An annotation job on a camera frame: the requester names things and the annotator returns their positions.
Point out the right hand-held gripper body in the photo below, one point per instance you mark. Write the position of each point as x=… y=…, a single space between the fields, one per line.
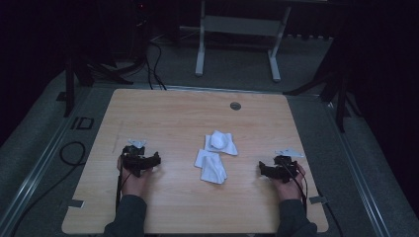
x=285 y=168

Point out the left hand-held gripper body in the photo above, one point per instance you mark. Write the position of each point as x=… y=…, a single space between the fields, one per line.
x=133 y=161

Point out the white sock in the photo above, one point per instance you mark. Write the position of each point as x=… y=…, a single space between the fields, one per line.
x=220 y=142
x=212 y=168

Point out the person's right hand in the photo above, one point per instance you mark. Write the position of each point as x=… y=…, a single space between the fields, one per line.
x=290 y=189

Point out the person's left hand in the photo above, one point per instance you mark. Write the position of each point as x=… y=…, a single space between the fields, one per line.
x=133 y=184

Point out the grey tape piece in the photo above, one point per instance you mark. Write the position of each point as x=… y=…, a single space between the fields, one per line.
x=318 y=199
x=76 y=203

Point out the grey round table grommet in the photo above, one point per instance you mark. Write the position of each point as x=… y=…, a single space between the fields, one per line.
x=235 y=106

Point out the black tripod stand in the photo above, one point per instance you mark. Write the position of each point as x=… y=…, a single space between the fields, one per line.
x=341 y=98
x=69 y=85

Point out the white metal stand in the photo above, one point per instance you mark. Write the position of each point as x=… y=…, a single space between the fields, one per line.
x=238 y=25

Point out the metal floor rail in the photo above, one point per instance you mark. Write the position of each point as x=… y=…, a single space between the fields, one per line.
x=39 y=171
x=359 y=171

